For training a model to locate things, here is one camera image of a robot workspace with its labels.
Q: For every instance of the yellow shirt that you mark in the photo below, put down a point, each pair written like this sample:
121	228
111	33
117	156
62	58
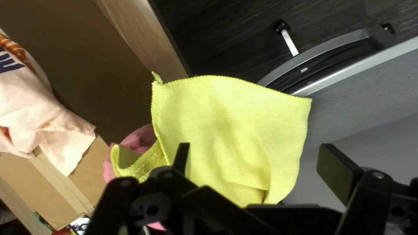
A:
230	135

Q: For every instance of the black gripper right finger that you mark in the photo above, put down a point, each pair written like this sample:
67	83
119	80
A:
337	174

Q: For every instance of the grey chair with silver frame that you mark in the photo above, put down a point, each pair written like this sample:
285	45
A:
370	96

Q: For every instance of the peach shirt with colourful print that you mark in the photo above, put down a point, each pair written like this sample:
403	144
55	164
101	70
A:
30	118

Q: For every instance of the pink shirt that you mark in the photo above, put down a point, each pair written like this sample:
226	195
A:
139	139

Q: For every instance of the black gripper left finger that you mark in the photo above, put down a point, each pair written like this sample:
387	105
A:
182	157

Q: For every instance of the large cardboard box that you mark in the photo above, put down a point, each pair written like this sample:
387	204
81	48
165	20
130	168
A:
87	66

